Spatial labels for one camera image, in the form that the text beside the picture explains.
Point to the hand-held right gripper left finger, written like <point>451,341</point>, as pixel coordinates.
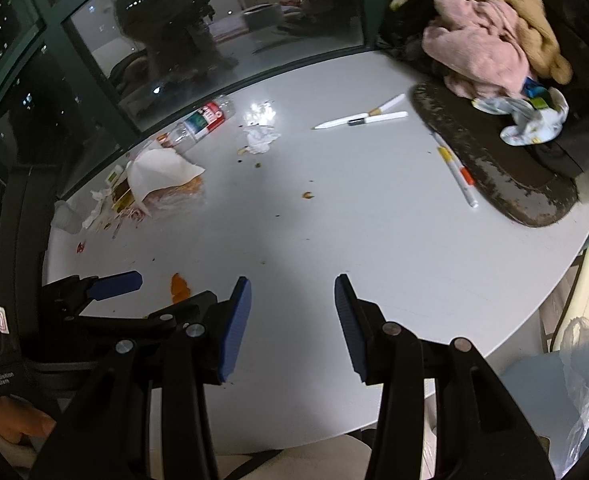
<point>235,330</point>

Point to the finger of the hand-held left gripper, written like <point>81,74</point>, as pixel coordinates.
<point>117,284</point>
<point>174,312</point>

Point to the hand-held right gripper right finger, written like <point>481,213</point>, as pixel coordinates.
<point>348,325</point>

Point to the orange printed plastic bag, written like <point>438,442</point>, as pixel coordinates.
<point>179,200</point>

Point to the light blue trash bin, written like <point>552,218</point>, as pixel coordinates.
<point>534,390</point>

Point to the person's left hand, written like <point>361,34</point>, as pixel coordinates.
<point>17,422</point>

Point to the orange food scrap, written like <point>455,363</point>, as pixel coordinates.
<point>179,287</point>

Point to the small crumpled white tissue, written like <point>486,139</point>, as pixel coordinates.
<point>97,205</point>

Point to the white cup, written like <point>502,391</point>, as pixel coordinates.
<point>67,217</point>

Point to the small yellow packet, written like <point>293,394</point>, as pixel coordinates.
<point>117,182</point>

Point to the black chair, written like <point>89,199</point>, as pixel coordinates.
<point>24,220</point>

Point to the large white paper napkin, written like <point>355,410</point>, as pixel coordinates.
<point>159,170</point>

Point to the clear plastic bottle red label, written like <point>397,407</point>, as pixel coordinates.
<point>202,120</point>

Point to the white marker orange band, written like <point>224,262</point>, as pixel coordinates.
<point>467,182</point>

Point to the white marker yellow band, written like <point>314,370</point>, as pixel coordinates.
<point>444,152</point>

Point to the white pen black clip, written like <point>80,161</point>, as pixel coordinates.
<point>339,121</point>

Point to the dark worn mat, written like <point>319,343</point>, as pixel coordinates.
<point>499,175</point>

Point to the white pen wooden band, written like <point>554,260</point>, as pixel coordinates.
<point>392,102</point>

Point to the white printed cloth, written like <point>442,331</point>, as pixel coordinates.
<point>534,117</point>

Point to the black bag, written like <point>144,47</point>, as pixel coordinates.
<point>574,155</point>

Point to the pink towel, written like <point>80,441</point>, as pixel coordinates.
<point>479,45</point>

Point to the dark cloth pile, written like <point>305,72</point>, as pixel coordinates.
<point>407,20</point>

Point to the tan plush cloth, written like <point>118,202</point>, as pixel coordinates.
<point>539,35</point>

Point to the green window frame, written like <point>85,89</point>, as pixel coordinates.
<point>99,90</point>

